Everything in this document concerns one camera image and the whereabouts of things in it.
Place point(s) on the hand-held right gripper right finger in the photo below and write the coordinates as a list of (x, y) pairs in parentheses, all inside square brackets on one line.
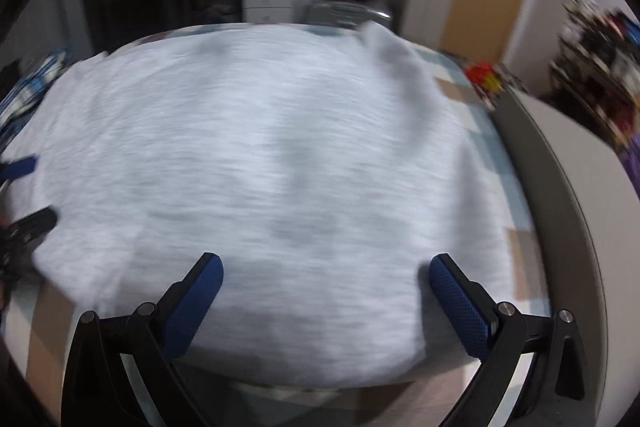
[(460, 307)]

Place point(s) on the checkered bed sheet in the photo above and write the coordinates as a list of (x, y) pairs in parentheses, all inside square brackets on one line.
[(520, 257)]

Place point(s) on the dark bag under desk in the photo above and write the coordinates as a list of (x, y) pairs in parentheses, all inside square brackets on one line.
[(220, 9)]

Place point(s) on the purple plastic bag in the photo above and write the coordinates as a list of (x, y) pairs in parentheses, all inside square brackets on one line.
[(631, 169)]

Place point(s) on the blue plaid shirt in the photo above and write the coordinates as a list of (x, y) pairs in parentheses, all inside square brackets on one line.
[(30, 87)]

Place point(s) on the white hard suitcase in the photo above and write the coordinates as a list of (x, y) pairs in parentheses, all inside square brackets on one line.
[(427, 2)]

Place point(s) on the red plastic bag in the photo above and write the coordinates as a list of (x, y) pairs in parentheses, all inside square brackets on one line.
[(482, 79)]

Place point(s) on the grey padded bed frame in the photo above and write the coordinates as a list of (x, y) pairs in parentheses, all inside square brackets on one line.
[(575, 207)]

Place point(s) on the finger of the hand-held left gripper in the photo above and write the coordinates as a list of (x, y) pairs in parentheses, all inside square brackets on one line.
[(37, 222), (20, 168)]

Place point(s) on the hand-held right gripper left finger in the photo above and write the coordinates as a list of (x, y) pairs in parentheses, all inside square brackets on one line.
[(192, 307)]

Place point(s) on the wooden shoe rack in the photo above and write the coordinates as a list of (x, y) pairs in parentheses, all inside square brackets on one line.
[(600, 72)]

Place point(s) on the rows of shoes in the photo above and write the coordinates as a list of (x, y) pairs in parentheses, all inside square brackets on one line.
[(605, 42)]

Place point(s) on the light grey hoodie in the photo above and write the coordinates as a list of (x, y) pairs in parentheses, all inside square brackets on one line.
[(275, 157)]

